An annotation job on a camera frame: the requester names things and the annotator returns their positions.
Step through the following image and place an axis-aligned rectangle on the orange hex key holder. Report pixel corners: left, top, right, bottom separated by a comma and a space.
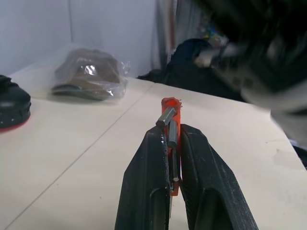
161, 96, 184, 197

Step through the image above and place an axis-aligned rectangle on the black shoe with red sole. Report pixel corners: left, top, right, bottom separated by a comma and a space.
0, 74, 32, 134

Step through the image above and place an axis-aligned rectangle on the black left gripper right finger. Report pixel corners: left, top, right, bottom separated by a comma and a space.
179, 124, 260, 230

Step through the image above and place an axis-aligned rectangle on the dark fabric bag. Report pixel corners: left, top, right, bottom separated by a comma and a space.
137, 38, 246, 102

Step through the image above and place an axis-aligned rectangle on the thin steel hex key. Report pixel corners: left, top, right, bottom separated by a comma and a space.
171, 152, 180, 181

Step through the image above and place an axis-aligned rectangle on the largest steel hex key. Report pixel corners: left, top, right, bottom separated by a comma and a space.
155, 107, 177, 128

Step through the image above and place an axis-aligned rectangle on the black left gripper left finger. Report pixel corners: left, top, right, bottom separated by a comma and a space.
114, 126, 173, 230

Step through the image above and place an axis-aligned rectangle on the medium steel hex key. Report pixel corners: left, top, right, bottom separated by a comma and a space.
167, 120, 178, 148

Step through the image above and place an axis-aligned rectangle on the brown cap in plastic bag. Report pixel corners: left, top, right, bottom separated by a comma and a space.
51, 47, 131, 102

